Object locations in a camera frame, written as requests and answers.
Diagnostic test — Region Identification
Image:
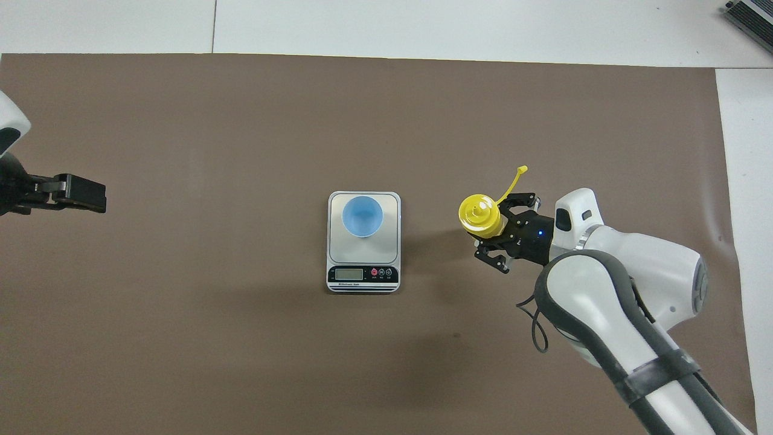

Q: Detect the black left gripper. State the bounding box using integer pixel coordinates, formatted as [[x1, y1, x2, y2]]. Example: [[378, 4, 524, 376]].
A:
[[0, 154, 107, 216]]

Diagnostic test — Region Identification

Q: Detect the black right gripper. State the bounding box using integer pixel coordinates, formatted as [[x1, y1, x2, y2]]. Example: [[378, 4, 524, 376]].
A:
[[474, 193, 554, 274]]

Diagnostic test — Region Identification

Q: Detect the yellow squeeze bottle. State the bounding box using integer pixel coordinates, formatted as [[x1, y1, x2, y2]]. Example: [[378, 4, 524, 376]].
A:
[[458, 166, 528, 238]]

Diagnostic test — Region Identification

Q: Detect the light blue plastic cup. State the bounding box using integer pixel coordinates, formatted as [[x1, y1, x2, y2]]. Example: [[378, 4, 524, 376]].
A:
[[341, 195, 384, 238]]

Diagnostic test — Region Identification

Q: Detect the silver digital kitchen scale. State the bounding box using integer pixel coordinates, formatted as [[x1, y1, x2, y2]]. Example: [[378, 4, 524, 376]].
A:
[[327, 192, 402, 294]]

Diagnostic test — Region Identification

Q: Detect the brown table mat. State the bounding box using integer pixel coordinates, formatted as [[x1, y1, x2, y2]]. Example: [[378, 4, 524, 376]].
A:
[[0, 53, 759, 435]]

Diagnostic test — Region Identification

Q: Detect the grey ribbed metal device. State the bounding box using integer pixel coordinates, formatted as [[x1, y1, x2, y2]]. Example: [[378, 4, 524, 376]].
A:
[[725, 0, 773, 57]]

